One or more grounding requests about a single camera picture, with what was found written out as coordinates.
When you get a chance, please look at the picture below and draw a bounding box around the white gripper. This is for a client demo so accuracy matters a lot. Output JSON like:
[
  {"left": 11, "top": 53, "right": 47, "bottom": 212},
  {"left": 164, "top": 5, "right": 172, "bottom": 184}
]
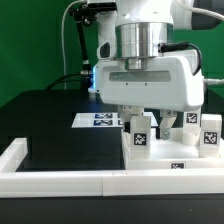
[{"left": 96, "top": 50, "right": 204, "bottom": 140}]

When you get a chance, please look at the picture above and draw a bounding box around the white square tabletop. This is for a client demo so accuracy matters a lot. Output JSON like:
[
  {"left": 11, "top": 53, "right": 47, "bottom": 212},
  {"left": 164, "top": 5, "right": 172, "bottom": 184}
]
[{"left": 121, "top": 128, "right": 224, "bottom": 170}]

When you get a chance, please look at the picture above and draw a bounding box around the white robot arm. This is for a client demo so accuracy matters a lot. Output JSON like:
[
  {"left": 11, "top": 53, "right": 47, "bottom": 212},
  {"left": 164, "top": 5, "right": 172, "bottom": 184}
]
[{"left": 87, "top": 0, "right": 224, "bottom": 139}]

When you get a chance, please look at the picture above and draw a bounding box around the white sheet with fiducial markers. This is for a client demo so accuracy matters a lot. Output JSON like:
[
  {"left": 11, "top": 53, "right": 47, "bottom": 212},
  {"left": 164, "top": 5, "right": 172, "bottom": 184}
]
[{"left": 71, "top": 112, "right": 158, "bottom": 128}]

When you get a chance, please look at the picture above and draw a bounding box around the white U-shaped obstacle fence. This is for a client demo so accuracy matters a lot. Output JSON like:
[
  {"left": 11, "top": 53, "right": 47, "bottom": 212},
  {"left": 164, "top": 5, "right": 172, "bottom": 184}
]
[{"left": 0, "top": 138, "right": 224, "bottom": 198}]

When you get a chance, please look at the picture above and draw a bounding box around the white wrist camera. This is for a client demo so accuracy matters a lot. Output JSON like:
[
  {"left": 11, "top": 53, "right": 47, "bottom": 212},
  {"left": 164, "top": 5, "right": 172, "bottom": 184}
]
[{"left": 97, "top": 41, "right": 116, "bottom": 59}]

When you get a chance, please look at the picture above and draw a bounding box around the white cable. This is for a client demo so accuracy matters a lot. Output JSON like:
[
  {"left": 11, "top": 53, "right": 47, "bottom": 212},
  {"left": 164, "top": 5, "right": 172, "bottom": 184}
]
[{"left": 60, "top": 0, "right": 88, "bottom": 90}]

